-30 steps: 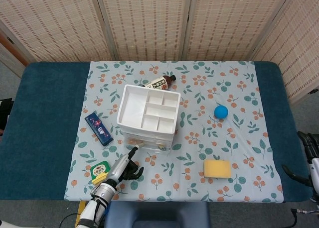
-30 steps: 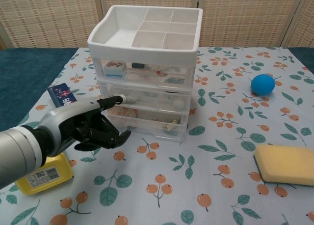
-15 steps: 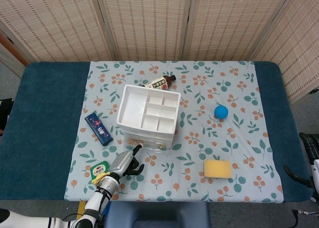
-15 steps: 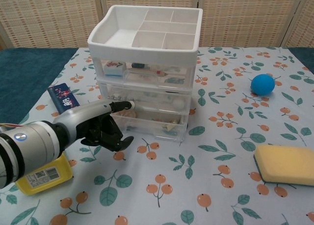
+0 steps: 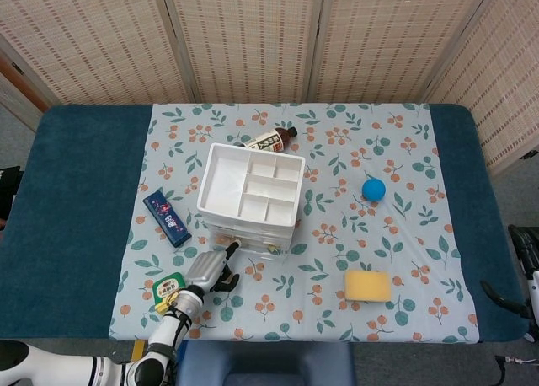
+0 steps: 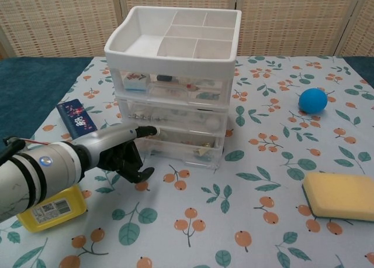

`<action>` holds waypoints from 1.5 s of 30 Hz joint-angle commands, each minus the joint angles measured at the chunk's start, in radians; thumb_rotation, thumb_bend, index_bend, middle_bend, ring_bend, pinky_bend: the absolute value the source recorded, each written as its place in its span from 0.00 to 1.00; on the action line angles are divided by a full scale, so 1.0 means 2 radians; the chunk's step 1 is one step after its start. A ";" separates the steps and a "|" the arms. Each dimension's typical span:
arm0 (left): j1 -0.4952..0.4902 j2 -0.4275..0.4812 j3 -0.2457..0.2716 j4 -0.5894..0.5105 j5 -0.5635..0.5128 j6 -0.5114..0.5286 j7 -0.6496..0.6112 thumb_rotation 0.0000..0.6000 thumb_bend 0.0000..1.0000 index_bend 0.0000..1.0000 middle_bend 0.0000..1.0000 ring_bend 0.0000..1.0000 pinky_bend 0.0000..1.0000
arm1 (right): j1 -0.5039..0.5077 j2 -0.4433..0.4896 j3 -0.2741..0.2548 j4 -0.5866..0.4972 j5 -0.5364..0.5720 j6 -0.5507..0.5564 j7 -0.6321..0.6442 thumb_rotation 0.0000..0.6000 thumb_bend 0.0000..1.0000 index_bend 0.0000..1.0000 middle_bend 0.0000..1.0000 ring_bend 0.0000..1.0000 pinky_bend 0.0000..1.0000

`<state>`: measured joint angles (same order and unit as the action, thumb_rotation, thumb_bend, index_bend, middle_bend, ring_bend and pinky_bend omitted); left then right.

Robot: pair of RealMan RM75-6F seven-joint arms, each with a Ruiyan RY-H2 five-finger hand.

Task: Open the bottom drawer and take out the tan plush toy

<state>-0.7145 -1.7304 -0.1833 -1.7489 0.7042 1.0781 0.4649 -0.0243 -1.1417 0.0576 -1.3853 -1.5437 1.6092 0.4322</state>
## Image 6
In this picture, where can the clear drawer with gold trinket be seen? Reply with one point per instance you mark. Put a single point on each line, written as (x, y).
(181, 154)

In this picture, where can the yellow sponge with green base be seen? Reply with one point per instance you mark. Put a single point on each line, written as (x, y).
(342, 195)

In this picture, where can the yellow tub with green lid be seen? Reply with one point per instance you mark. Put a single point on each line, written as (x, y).
(55, 212)

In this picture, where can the navy blue printed box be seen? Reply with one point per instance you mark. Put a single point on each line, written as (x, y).
(77, 118)

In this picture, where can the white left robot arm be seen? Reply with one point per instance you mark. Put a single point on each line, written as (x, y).
(38, 174)

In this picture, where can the bamboo folding screen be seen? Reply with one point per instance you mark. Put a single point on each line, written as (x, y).
(58, 19)

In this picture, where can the small gold trinket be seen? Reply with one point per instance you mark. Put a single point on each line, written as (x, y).
(203, 150)

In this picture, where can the small black oblong object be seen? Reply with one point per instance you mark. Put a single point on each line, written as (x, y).
(164, 78)

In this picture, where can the floral fruit print tablecloth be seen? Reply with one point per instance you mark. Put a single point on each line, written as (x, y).
(233, 209)

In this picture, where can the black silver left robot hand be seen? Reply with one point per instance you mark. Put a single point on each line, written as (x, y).
(117, 151)

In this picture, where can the clear drawer with mahjong tile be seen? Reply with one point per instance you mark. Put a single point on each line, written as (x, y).
(181, 89)

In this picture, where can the blue ball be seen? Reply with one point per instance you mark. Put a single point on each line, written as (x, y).
(312, 101)

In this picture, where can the white plastic drawer organizer frame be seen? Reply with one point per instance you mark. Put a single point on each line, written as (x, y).
(175, 61)

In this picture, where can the white mahjong tile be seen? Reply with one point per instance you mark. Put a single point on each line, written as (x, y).
(136, 82)

